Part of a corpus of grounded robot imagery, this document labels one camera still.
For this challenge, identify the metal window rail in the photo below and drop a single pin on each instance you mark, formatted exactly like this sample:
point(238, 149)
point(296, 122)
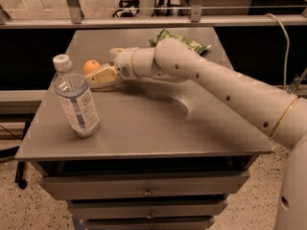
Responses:
point(40, 14)

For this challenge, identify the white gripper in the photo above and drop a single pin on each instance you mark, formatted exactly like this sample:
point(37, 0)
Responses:
point(123, 65)

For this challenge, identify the grey drawer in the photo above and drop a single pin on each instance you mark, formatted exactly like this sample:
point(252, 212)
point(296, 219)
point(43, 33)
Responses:
point(152, 208)
point(193, 223)
point(144, 185)

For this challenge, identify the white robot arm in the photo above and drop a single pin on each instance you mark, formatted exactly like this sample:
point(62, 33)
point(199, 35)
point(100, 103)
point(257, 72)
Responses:
point(279, 114)

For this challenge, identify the orange fruit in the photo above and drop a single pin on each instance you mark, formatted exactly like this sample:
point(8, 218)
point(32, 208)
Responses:
point(90, 66)

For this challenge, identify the bottom grey drawer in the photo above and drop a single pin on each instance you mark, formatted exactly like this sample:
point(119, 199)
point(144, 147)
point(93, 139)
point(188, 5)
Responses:
point(193, 223)

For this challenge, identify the black stand leg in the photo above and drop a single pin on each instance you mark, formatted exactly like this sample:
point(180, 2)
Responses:
point(19, 176)

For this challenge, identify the middle grey drawer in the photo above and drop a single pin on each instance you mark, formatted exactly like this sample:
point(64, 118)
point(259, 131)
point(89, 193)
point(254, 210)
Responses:
point(152, 208)

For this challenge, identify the black office chair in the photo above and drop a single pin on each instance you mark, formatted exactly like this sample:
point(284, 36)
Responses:
point(127, 8)

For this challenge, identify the top grey drawer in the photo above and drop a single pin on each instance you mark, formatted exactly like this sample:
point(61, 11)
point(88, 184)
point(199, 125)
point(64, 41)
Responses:
point(144, 185)

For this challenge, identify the clear plastic water bottle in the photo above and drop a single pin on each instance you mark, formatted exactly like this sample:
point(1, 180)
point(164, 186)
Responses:
point(75, 97)

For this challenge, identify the green jalapeno chip bag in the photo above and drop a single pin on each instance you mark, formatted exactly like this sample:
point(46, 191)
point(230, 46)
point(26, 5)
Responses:
point(194, 45)

